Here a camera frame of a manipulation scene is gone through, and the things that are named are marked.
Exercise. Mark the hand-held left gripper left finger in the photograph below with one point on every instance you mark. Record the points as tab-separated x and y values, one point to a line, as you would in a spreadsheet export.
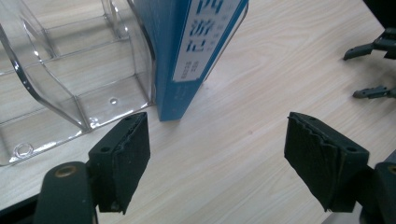
124	161

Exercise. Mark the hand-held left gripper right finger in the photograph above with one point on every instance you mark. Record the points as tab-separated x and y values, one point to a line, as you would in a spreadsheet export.
323	161

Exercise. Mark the clear acrylic book rack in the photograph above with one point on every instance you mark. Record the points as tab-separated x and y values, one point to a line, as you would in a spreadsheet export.
77	77

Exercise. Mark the blue book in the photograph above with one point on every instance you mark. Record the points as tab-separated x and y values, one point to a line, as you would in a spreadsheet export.
174	62

